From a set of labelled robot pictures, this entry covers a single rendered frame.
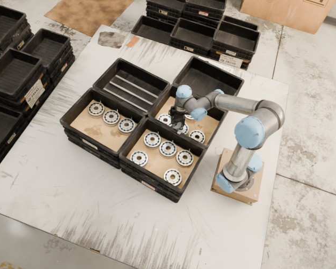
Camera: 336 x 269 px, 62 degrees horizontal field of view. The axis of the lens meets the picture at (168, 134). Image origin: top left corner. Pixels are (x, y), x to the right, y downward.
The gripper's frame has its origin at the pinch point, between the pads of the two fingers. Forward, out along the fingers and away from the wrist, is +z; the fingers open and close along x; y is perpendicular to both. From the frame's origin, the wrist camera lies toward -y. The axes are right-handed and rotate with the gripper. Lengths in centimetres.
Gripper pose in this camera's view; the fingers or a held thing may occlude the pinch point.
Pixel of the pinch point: (179, 124)
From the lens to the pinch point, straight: 172.7
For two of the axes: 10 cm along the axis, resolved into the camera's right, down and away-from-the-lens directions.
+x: 3.0, 8.5, -4.4
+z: -1.0, 4.9, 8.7
